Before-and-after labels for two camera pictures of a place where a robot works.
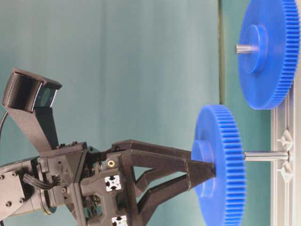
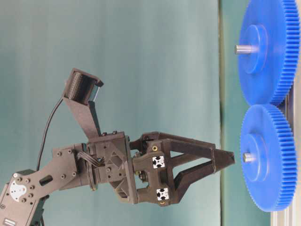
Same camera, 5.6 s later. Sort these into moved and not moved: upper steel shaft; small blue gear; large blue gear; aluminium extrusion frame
Moved: small blue gear
Not moved: upper steel shaft; aluminium extrusion frame; large blue gear
